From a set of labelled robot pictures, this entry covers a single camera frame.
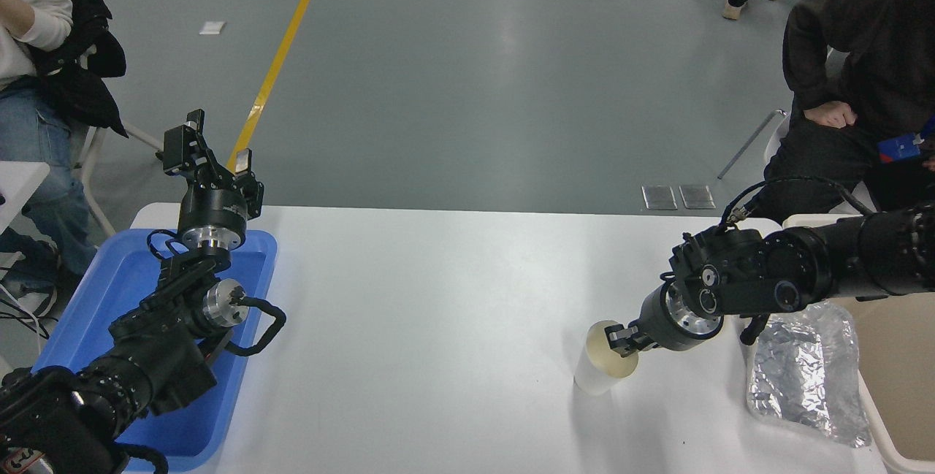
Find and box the small white table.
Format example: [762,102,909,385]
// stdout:
[0,161,50,234]

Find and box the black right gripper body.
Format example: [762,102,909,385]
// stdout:
[634,284,703,353]

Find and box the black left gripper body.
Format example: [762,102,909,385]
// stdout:
[178,184,249,232]

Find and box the white paper cup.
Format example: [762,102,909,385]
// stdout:
[573,320,640,397]

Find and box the person with lanyard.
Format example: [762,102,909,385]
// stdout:
[751,0,935,223]

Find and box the black jacket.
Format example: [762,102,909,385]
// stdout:
[26,0,129,139]

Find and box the blue plastic tray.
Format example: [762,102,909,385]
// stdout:
[33,228,278,473]

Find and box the metal floor plate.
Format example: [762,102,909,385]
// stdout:
[679,185,717,211]
[641,185,679,211]

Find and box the seated person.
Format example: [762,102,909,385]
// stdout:
[0,0,99,318]

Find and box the large pale bin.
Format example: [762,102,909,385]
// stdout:
[782,213,935,474]

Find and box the blue lanyard with badge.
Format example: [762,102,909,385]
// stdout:
[878,118,935,165]

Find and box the person's right hand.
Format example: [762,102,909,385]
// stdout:
[803,101,858,129]

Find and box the person's hand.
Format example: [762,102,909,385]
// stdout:
[0,0,37,37]

